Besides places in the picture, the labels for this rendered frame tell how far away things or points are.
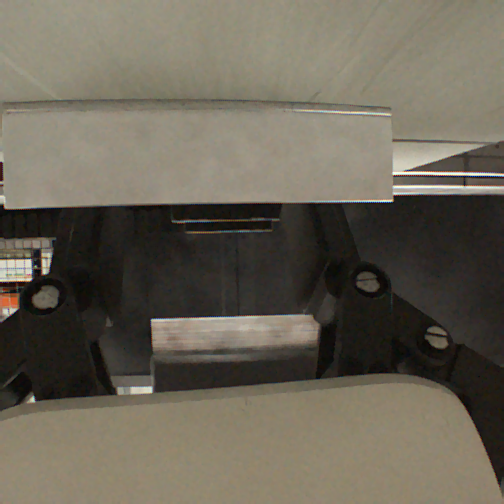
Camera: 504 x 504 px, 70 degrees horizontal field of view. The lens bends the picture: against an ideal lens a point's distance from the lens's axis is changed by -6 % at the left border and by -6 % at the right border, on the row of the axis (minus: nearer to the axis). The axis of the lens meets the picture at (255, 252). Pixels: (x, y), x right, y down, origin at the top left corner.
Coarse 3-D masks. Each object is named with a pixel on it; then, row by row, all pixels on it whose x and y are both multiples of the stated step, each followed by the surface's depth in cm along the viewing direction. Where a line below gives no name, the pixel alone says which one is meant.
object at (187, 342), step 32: (160, 320) 22; (192, 320) 22; (224, 320) 22; (256, 320) 22; (288, 320) 22; (160, 352) 22; (192, 352) 22; (224, 352) 22; (256, 352) 22; (288, 352) 22; (160, 384) 21; (192, 384) 21; (224, 384) 21; (256, 384) 21
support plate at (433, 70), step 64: (0, 0) 4; (64, 0) 4; (128, 0) 4; (192, 0) 4; (256, 0) 4; (320, 0) 4; (384, 0) 4; (448, 0) 4; (0, 64) 5; (64, 64) 6; (128, 64) 6; (192, 64) 6; (256, 64) 6; (320, 64) 6; (384, 64) 6; (448, 64) 6; (0, 128) 9; (448, 128) 10
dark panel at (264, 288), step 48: (144, 240) 71; (192, 240) 72; (240, 240) 72; (384, 240) 74; (432, 240) 74; (480, 240) 75; (144, 288) 72; (192, 288) 72; (240, 288) 73; (288, 288) 73; (432, 288) 75; (480, 288) 76; (144, 336) 73; (480, 336) 76; (144, 384) 73
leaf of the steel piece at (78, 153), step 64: (64, 128) 7; (128, 128) 8; (192, 128) 8; (256, 128) 8; (320, 128) 8; (384, 128) 9; (64, 192) 8; (128, 192) 8; (192, 192) 8; (256, 192) 8; (320, 192) 8; (384, 192) 9
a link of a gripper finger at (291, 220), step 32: (288, 224) 13; (320, 224) 10; (288, 256) 13; (320, 256) 10; (352, 256) 10; (320, 288) 10; (320, 320) 11; (416, 320) 9; (416, 352) 9; (448, 352) 9
